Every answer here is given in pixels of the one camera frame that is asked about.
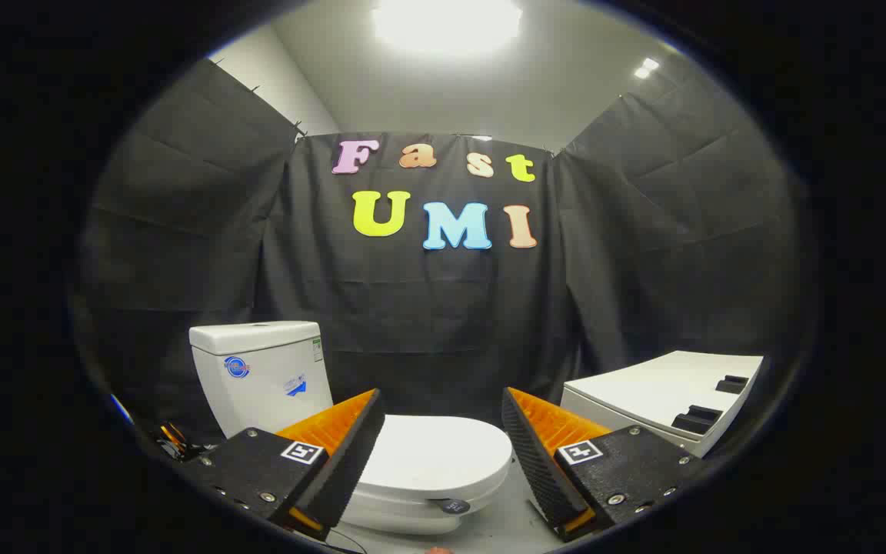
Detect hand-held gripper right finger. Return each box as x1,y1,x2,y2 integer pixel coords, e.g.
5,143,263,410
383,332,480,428
501,386,704,542

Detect orange and black tools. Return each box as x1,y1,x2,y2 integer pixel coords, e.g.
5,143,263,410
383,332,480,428
155,422,209,462

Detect black backdrop cloth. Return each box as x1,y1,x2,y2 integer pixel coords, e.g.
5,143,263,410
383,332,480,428
78,58,805,447

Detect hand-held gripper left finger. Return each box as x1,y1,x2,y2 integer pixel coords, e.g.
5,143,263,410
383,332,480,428
195,389,387,541

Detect white panelled cabinet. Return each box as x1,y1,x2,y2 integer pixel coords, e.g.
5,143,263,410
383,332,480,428
561,351,764,459

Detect large bright ceiling light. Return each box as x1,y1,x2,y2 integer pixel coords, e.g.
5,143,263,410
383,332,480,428
372,0,523,55

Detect white toilet lid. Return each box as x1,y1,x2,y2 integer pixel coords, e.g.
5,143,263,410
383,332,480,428
357,415,514,505

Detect white toilet with tank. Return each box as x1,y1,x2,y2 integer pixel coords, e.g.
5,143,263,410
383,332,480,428
188,321,514,537

